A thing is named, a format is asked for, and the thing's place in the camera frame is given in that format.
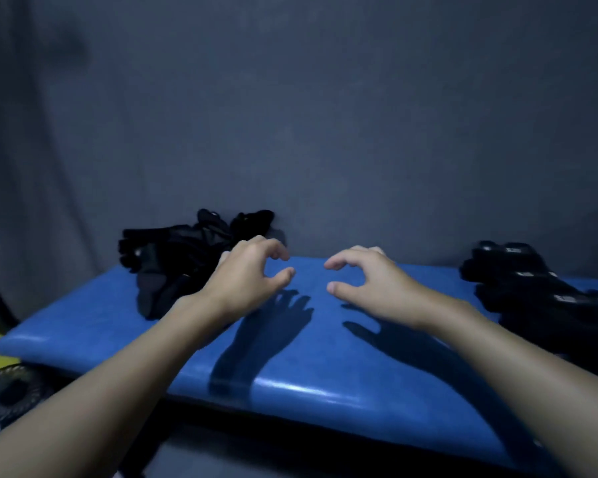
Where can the person's right hand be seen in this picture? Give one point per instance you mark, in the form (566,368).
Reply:
(388,293)

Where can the person's left hand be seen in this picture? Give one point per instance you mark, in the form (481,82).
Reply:
(239,288)

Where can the person's left forearm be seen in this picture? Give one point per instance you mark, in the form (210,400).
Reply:
(89,393)

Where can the black floor fan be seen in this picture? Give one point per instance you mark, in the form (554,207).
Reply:
(10,393)

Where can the person's right forearm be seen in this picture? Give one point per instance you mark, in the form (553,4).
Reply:
(538,393)

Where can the blue padded bench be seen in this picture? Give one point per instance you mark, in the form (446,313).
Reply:
(329,353)

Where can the pile of black gloves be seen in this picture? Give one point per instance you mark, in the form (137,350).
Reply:
(179,263)

